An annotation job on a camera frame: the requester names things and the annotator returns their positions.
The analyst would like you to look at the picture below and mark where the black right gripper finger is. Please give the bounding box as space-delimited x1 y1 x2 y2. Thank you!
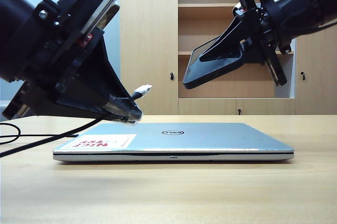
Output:
241 36 266 66
199 10 254 62

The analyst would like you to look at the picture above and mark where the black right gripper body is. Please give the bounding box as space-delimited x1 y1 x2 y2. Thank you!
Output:
228 0 292 86

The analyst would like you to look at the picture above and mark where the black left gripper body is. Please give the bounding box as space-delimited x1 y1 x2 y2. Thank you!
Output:
2 0 124 120

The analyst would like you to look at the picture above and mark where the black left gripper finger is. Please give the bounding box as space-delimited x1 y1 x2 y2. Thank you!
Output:
56 29 143 116
28 84 138 125

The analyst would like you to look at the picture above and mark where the black smartphone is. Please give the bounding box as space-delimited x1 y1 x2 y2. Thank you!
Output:
183 37 244 90

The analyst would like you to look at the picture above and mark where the black charging cable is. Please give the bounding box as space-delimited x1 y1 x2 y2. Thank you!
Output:
0 84 154 159

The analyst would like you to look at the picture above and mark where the white red laptop sticker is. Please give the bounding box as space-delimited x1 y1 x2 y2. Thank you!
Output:
64 134 137 149

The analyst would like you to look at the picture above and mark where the light wooden cabinet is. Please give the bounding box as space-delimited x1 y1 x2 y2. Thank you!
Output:
118 0 337 116

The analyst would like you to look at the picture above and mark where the grey desk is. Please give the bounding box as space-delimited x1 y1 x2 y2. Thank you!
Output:
0 79 21 122

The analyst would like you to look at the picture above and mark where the silver Dell laptop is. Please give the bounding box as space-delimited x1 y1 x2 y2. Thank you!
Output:
52 123 295 162

